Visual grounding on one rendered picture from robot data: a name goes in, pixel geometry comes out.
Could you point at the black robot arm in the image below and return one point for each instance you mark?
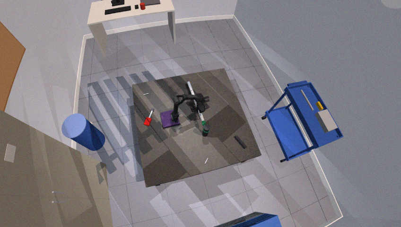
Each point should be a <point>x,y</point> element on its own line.
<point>198,98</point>

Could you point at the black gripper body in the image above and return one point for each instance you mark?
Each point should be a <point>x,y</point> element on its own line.
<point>193,109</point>

